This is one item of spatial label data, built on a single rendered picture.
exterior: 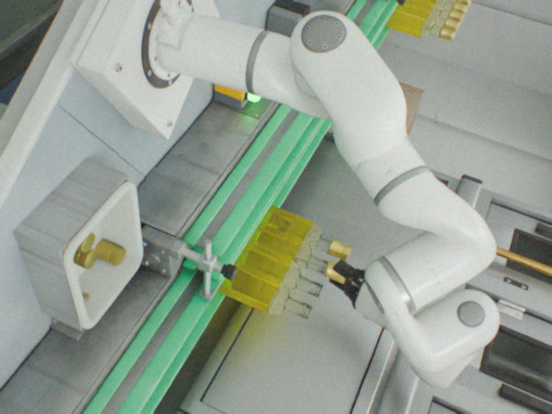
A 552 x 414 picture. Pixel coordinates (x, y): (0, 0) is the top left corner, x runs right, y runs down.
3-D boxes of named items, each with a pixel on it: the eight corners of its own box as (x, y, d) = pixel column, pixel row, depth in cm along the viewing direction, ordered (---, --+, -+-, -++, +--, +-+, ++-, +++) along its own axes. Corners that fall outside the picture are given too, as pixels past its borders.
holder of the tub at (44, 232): (48, 328, 108) (85, 347, 107) (12, 230, 88) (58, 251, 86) (105, 259, 119) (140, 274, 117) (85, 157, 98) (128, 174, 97)
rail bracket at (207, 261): (171, 287, 118) (228, 312, 116) (167, 232, 106) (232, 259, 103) (178, 275, 120) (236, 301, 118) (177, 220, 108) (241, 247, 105)
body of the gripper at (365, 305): (411, 323, 129) (366, 292, 133) (425, 296, 121) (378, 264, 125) (393, 347, 125) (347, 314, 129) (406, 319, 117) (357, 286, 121)
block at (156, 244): (138, 267, 118) (170, 281, 117) (134, 236, 111) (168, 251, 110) (148, 254, 121) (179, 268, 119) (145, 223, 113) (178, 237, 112)
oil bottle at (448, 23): (370, 12, 202) (453, 39, 196) (373, -3, 198) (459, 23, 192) (374, 4, 205) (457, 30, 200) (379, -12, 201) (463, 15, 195)
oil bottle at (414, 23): (364, 20, 198) (448, 48, 193) (367, 5, 194) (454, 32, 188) (370, 12, 202) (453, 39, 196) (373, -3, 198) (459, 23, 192)
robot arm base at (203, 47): (128, 44, 87) (227, 72, 83) (162, -34, 89) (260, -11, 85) (167, 91, 101) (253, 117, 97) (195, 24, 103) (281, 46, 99)
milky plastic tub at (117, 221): (43, 315, 104) (87, 336, 102) (13, 232, 87) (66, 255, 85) (104, 242, 115) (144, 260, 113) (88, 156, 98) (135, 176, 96)
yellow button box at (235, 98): (211, 99, 138) (241, 110, 136) (212, 71, 132) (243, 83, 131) (226, 82, 142) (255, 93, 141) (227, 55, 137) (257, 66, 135)
